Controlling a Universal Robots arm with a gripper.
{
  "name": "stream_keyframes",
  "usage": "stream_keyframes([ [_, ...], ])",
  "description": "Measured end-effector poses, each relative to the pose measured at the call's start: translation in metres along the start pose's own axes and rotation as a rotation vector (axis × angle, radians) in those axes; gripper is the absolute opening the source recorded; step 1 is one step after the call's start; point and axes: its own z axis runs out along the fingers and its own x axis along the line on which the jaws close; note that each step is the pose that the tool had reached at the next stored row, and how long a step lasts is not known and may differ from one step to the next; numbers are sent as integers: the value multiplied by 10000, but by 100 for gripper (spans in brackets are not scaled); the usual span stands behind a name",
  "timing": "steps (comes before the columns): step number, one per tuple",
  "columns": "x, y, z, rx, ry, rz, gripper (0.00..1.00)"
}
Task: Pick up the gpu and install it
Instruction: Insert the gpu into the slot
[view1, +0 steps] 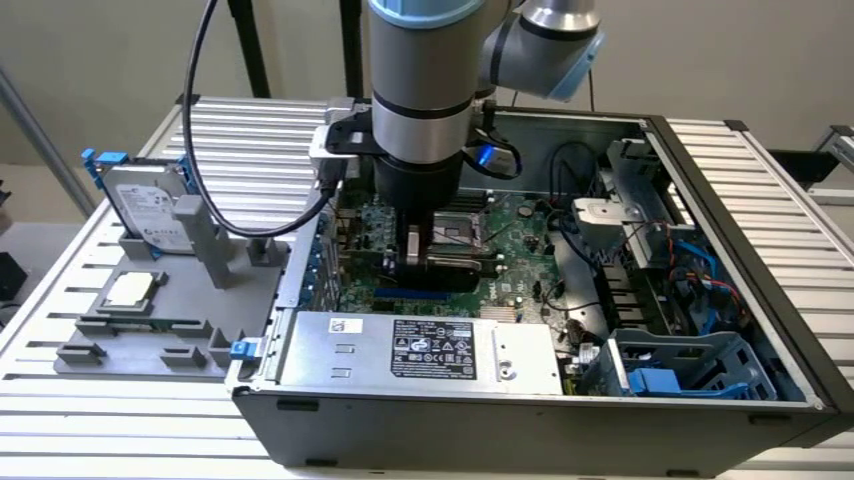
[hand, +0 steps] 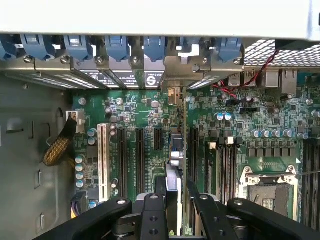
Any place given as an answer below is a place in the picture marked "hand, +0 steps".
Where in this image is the green motherboard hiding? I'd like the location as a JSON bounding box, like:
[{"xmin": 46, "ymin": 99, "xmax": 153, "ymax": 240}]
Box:
[{"xmin": 71, "ymin": 72, "xmax": 320, "ymax": 232}]

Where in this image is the long black expansion slot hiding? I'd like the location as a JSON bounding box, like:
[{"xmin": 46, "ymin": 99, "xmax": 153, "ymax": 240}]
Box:
[
  {"xmin": 188, "ymin": 127, "xmax": 200, "ymax": 182},
  {"xmin": 135, "ymin": 127, "xmax": 146, "ymax": 195},
  {"xmin": 116, "ymin": 127, "xmax": 129, "ymax": 199}
]

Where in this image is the short black expansion slot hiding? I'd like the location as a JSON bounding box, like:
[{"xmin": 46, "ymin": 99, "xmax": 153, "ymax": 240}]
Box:
[{"xmin": 153, "ymin": 127, "xmax": 163, "ymax": 151}]

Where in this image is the blue slot retention clip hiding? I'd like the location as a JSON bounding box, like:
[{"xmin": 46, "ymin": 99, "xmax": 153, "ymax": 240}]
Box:
[
  {"xmin": 143, "ymin": 36, "xmax": 168, "ymax": 63},
  {"xmin": 216, "ymin": 37, "xmax": 245, "ymax": 64},
  {"xmin": 19, "ymin": 34, "xmax": 56, "ymax": 62},
  {"xmin": 63, "ymin": 34, "xmax": 94, "ymax": 63},
  {"xmin": 104, "ymin": 35, "xmax": 131, "ymax": 63}
]

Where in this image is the black RAM slot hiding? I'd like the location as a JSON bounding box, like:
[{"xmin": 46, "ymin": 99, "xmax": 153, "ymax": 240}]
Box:
[
  {"xmin": 300, "ymin": 139, "xmax": 320, "ymax": 230},
  {"xmin": 217, "ymin": 136, "xmax": 240, "ymax": 205}
]

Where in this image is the grey metal PC case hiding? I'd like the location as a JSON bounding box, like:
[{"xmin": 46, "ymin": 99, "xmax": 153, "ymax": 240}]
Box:
[{"xmin": 0, "ymin": 0, "xmax": 320, "ymax": 240}]

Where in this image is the perforated metal slot cover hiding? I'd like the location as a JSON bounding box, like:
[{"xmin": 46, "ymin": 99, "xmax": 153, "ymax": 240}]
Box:
[
  {"xmin": 187, "ymin": 72, "xmax": 226, "ymax": 90},
  {"xmin": 37, "ymin": 67, "xmax": 108, "ymax": 90},
  {"xmin": 4, "ymin": 69, "xmax": 77, "ymax": 90}
]

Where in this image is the black yellow braided cable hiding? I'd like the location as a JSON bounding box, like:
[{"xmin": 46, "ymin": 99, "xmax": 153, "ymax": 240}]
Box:
[{"xmin": 42, "ymin": 117, "xmax": 77, "ymax": 168}]

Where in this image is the red and black wire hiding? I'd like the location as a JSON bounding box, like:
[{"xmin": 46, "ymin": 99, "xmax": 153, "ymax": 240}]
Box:
[{"xmin": 210, "ymin": 48, "xmax": 281, "ymax": 100}]

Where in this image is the black case fan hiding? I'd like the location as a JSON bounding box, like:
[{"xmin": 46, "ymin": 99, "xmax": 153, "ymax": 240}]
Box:
[{"xmin": 274, "ymin": 39, "xmax": 320, "ymax": 52}]

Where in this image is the silver USB port block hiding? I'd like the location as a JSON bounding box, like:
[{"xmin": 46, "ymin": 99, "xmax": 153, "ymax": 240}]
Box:
[
  {"xmin": 257, "ymin": 69, "xmax": 280, "ymax": 89},
  {"xmin": 228, "ymin": 70, "xmax": 258, "ymax": 88}
]

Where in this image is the black connector with coloured wires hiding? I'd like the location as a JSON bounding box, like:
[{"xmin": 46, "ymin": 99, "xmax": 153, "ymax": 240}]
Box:
[{"xmin": 70, "ymin": 191, "xmax": 89, "ymax": 220}]

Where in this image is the silver ethernet port block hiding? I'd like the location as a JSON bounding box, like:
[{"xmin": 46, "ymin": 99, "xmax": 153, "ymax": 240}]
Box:
[{"xmin": 279, "ymin": 69, "xmax": 299, "ymax": 95}]

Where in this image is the metal CPU socket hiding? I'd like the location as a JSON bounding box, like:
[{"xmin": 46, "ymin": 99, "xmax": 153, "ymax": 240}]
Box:
[{"xmin": 236, "ymin": 164, "xmax": 300, "ymax": 222}]

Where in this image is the thin metal locking lever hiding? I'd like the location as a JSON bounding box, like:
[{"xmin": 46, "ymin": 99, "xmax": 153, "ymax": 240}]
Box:
[{"xmin": 296, "ymin": 170, "xmax": 320, "ymax": 177}]

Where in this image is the white PCI expansion slot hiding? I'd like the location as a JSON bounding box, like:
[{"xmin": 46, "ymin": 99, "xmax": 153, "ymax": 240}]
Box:
[{"xmin": 96, "ymin": 122, "xmax": 111, "ymax": 204}]

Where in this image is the white power connector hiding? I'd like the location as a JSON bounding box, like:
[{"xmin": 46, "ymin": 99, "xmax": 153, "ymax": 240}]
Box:
[{"xmin": 65, "ymin": 109, "xmax": 86, "ymax": 135}]

